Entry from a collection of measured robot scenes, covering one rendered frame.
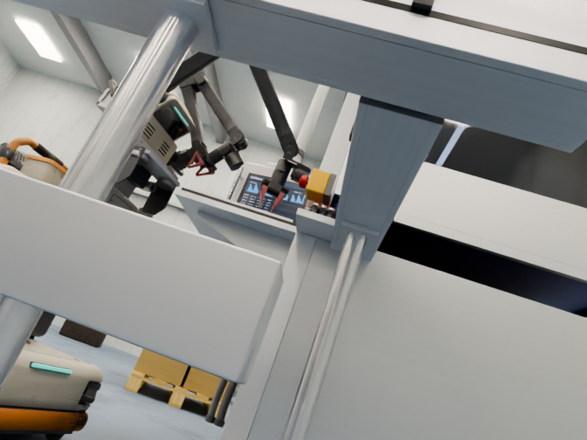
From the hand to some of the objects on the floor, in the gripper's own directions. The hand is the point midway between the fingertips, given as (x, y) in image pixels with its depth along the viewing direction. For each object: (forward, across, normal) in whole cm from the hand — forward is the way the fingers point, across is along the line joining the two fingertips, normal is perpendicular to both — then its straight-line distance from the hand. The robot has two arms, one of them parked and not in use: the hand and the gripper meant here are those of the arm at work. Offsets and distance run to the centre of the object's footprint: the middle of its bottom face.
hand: (265, 208), depth 158 cm
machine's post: (+99, -16, +25) cm, 103 cm away
